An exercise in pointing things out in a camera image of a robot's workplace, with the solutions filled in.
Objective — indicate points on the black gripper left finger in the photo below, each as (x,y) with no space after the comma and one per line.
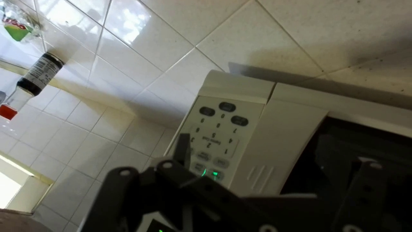
(124,194)

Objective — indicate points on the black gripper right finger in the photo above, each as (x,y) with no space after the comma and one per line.
(365,194)

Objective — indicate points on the white microwave oven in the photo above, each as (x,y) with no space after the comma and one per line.
(279,150)

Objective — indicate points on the white kitchen sink basin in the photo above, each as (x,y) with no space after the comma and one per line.
(13,189)

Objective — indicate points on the dark sauce bottle red cap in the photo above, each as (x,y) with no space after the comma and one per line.
(40,73)

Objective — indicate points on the clear green printed wrapper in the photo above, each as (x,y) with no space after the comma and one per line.
(17,30)

